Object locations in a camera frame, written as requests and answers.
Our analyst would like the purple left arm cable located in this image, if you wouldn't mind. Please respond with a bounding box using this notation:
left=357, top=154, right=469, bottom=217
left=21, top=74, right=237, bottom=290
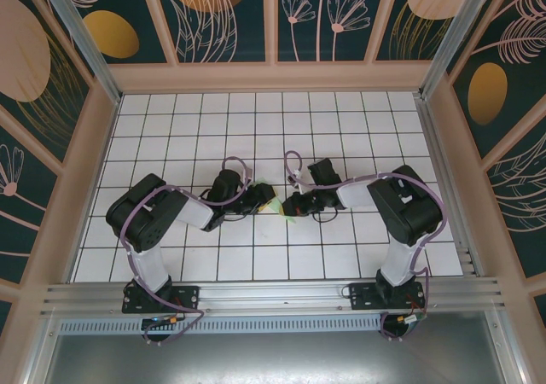
left=120, top=156, right=253, bottom=347

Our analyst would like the thin black right gripper cable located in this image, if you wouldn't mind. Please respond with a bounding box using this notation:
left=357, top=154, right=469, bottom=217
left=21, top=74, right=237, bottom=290
left=311, top=207, right=341, bottom=224

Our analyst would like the grey metal sheet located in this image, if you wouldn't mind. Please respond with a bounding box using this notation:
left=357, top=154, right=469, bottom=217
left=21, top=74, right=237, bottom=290
left=42, top=331, right=511, bottom=384

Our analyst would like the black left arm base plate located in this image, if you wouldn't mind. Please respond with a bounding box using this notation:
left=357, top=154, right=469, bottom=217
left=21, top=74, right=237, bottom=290
left=121, top=284, right=201, bottom=316

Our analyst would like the aluminium side rail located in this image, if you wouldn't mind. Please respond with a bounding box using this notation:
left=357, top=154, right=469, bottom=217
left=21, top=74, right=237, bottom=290
left=415, top=95, right=487, bottom=279

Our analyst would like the light green cloth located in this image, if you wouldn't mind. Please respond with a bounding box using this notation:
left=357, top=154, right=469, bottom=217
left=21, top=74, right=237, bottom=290
left=254, top=177, right=300, bottom=225

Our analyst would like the short aluminium frame post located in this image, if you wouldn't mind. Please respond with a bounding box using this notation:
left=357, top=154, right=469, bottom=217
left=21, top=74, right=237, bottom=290
left=485, top=311, right=528, bottom=384
left=25, top=315, right=61, bottom=384

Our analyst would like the aluminium mounting rail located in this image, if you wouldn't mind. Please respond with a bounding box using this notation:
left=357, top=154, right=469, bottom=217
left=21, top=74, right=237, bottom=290
left=40, top=276, right=508, bottom=319

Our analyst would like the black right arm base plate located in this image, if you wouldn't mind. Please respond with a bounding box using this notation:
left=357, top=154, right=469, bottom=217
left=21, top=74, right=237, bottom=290
left=348, top=281, right=427, bottom=313

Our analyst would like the small controller board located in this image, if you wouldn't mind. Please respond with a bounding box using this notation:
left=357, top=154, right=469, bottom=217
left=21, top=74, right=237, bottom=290
left=394, top=311, right=428, bottom=330
left=140, top=314, right=183, bottom=330

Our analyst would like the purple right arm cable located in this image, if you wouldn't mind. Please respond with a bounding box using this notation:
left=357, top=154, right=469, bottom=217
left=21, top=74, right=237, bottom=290
left=283, top=150, right=448, bottom=343

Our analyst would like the slotted grey cable duct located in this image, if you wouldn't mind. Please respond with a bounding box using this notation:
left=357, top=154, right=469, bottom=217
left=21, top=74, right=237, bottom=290
left=57, top=317, right=385, bottom=336

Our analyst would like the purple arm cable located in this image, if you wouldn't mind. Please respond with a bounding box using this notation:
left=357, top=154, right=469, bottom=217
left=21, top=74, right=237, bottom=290
left=283, top=150, right=448, bottom=343
left=120, top=156, right=253, bottom=347

